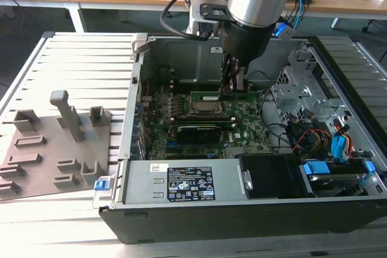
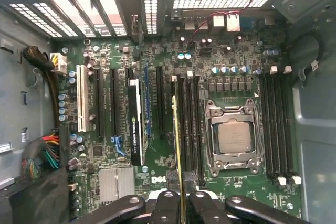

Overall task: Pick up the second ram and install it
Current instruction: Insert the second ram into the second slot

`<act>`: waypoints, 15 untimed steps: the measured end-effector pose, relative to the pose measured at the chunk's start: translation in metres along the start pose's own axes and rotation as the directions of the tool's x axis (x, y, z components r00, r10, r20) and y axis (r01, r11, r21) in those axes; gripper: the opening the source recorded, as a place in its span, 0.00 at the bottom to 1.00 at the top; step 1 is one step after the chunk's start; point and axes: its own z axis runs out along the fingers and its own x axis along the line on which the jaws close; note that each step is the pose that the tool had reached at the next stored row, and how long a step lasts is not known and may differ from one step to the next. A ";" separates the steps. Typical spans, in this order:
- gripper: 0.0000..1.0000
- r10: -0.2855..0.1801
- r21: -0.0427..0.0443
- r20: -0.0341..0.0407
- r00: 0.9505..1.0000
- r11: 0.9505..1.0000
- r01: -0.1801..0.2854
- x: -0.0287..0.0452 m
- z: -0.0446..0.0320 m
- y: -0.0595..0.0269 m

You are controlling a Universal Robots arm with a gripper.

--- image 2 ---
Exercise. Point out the black fan shroud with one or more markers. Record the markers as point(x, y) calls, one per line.
point(34, 203)

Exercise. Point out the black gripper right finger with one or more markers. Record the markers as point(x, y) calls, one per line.
point(191, 179)

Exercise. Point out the black PC case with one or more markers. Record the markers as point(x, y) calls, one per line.
point(315, 142)

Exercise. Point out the white power connector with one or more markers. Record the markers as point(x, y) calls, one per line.
point(61, 64)

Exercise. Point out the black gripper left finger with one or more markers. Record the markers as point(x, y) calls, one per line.
point(173, 176)

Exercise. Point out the green RAM stick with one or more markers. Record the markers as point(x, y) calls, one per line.
point(176, 129)

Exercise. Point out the white PCI expansion slot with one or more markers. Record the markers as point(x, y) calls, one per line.
point(82, 98)

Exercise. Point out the black expansion slot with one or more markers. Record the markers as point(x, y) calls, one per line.
point(99, 103)
point(129, 75)
point(114, 103)
point(160, 98)

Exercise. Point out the black graphics card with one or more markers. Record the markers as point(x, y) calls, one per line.
point(135, 129)

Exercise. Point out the RAM slot white clips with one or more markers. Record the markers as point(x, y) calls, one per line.
point(291, 124)
point(173, 87)
point(275, 124)
point(192, 119)

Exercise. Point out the blue expansion slot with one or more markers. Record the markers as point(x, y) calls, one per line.
point(147, 98)

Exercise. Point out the silver CPU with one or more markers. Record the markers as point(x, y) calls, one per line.
point(235, 137)

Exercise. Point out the blue plastic slot latch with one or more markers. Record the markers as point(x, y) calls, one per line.
point(117, 142)

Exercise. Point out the green motherboard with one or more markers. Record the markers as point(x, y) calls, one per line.
point(236, 195)

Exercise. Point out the silver rear port block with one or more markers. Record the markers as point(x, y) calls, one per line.
point(233, 22)
point(218, 21)

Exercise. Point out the silver chipset heat sink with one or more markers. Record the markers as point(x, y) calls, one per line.
point(116, 184)

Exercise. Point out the metal CPU socket cover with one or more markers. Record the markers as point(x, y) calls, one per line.
point(231, 159)

